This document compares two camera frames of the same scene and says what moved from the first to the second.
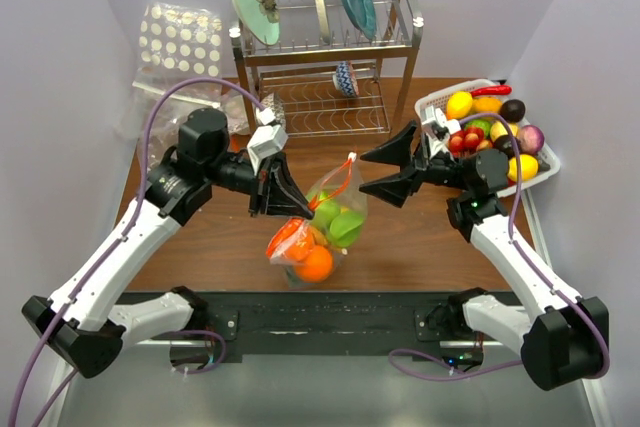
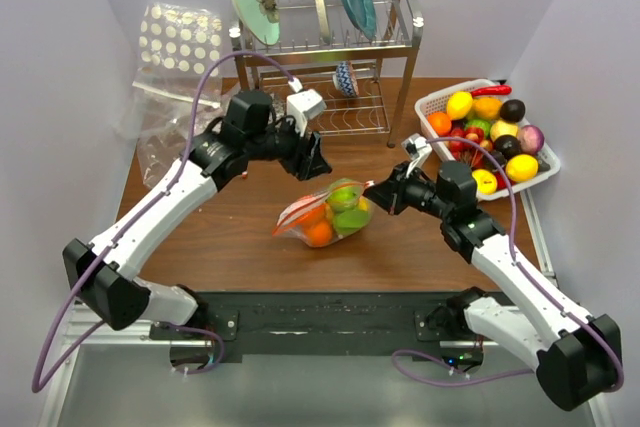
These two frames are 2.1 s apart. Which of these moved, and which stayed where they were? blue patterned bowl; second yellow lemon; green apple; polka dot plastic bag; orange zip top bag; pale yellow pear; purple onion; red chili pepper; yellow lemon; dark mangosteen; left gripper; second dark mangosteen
Moved: left gripper; green apple; orange zip top bag
Stayed: yellow lemon; blue patterned bowl; dark mangosteen; red chili pepper; polka dot plastic bag; second dark mangosteen; pale yellow pear; second yellow lemon; purple onion
